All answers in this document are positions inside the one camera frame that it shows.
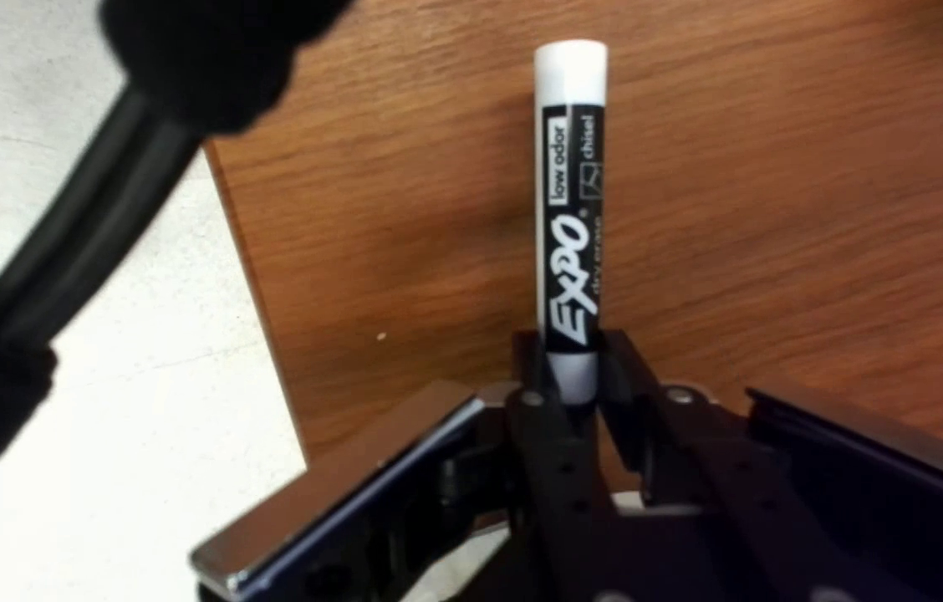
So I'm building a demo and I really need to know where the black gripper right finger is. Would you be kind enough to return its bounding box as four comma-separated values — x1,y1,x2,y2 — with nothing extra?
598,333,918,602

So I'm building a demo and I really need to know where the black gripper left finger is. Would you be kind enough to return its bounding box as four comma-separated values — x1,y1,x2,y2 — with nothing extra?
503,333,650,602

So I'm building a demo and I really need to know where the white Expo marker pen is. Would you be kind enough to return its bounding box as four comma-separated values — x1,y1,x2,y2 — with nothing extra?
533,39,607,404

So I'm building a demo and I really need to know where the black cable with foam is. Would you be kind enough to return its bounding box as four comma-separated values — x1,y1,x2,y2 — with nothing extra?
0,0,354,467

